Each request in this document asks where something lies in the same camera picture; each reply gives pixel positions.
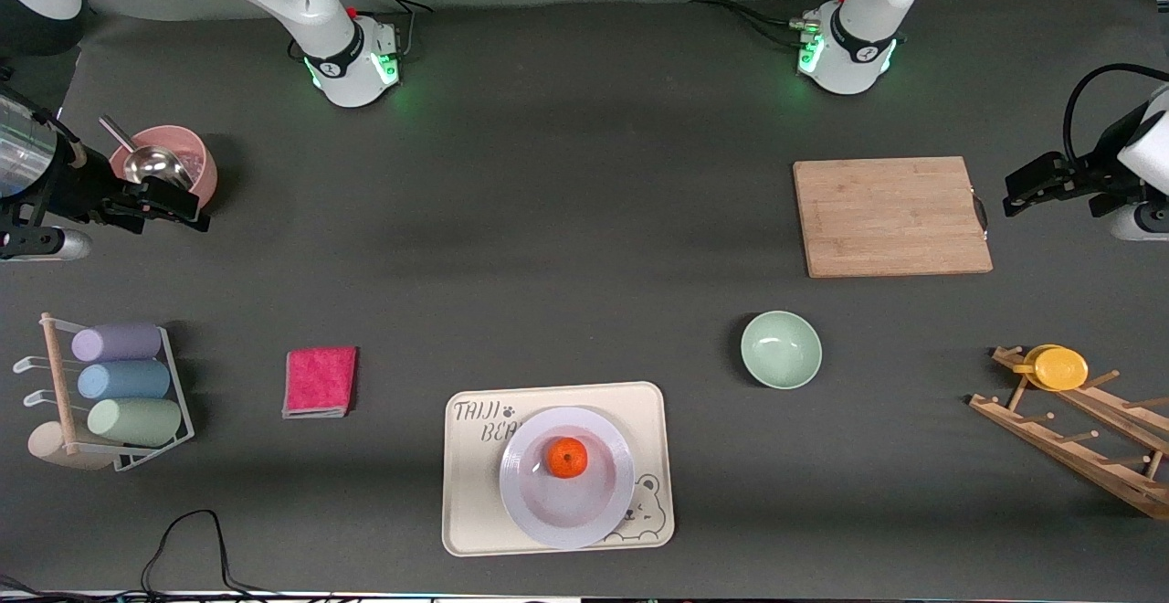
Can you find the cream bear print tray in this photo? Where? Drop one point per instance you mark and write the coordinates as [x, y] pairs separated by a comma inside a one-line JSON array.
[[470, 493]]

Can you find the wooden cutting board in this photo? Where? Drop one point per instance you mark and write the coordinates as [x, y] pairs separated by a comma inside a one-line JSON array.
[[877, 219]]

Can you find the yellow cup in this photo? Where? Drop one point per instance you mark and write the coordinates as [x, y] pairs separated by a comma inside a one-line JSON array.
[[1059, 368]]

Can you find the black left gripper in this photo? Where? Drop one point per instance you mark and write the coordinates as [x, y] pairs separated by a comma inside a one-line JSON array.
[[1099, 167]]

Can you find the blue cup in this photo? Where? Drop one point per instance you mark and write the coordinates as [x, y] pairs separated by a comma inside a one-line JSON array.
[[123, 380]]

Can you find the orange fruit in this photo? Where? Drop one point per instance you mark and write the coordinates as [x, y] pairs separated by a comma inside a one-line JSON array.
[[567, 457]]

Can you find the purple cup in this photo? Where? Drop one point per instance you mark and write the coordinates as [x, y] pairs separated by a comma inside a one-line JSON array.
[[114, 343]]

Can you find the pale green bowl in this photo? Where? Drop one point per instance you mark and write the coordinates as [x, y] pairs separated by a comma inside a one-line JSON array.
[[781, 350]]

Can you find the pink folded cloth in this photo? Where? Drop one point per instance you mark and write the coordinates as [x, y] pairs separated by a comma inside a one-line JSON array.
[[320, 382]]

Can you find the beige cup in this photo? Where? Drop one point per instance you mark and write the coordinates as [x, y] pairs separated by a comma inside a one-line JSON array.
[[50, 448]]

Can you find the pink bowl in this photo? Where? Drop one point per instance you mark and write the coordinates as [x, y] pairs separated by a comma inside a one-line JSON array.
[[205, 174]]

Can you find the wooden peg drying rack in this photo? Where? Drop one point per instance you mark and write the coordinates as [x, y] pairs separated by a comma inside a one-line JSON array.
[[1050, 446]]

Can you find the white round plate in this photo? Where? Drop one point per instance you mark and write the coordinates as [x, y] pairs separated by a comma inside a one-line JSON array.
[[566, 516]]

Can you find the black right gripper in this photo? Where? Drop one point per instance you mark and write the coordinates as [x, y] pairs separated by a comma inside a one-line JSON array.
[[84, 192]]

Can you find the metal scoop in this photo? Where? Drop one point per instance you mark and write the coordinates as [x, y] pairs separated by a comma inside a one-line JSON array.
[[151, 163]]

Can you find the green cup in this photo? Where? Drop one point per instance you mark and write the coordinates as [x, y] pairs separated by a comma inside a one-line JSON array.
[[132, 421]]

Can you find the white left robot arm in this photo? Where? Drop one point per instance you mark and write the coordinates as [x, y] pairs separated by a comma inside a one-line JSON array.
[[868, 0]]

